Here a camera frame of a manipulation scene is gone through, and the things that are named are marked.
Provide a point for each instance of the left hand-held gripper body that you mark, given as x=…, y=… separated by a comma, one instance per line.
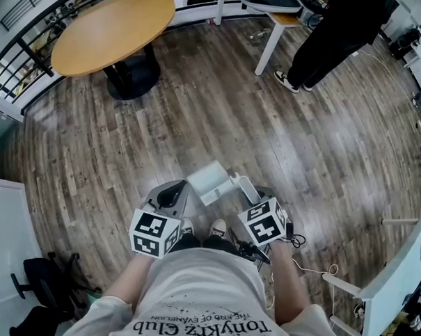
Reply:
x=152, y=234

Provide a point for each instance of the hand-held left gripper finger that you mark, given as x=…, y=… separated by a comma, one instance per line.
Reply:
x=154, y=196
x=182, y=204

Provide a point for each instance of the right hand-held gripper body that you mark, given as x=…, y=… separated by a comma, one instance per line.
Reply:
x=263, y=229

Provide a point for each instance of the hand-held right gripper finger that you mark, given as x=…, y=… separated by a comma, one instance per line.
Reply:
x=265, y=194

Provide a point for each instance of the white dustpan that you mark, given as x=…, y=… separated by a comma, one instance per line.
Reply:
x=208, y=179

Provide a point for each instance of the person's right forearm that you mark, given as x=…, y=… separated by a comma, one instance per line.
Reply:
x=289, y=285

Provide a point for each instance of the person's left forearm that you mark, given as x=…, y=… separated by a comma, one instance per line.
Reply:
x=132, y=279

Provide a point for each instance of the person's left cream shoe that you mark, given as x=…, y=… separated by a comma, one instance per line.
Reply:
x=187, y=227

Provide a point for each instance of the person's cream shoe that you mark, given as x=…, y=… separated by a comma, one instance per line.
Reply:
x=187, y=227
x=218, y=228

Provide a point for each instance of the person's black trousers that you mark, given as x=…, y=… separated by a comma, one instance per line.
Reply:
x=190, y=240

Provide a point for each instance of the person's right cream shoe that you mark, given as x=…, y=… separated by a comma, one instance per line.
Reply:
x=218, y=228

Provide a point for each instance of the person's white printed shirt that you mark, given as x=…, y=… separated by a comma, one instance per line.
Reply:
x=205, y=289

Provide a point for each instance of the teal plastic container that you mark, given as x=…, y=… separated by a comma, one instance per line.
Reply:
x=93, y=298

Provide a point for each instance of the black office chair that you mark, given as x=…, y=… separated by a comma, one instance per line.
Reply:
x=40, y=274

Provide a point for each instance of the white desk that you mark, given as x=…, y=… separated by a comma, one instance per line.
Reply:
x=393, y=286

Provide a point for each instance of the rectangular wooden white-legged table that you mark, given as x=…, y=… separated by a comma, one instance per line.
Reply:
x=271, y=44

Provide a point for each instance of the round wooden table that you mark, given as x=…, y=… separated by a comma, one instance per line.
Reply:
x=112, y=30

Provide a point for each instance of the black metal railing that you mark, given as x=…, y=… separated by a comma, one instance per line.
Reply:
x=36, y=57

